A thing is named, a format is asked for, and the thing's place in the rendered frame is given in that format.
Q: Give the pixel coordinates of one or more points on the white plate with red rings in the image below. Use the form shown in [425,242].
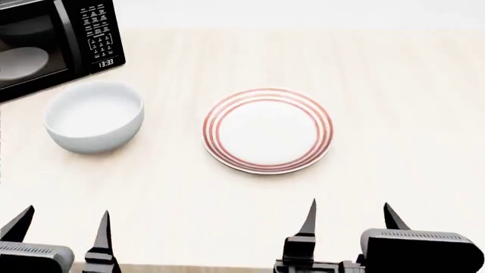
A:
[267,130]

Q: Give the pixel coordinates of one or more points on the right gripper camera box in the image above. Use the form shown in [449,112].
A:
[420,251]

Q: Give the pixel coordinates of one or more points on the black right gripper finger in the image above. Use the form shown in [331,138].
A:
[394,220]
[307,227]

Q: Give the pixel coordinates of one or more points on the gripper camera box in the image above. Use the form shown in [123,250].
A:
[420,251]
[32,258]

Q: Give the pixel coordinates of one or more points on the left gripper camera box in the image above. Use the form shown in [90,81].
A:
[32,258]

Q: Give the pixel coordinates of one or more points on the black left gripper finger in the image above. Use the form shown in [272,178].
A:
[104,239]
[19,226]

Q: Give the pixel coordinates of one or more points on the black microwave oven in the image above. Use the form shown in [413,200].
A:
[72,37]

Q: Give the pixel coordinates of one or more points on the white ceramic bowl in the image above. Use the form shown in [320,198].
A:
[92,119]

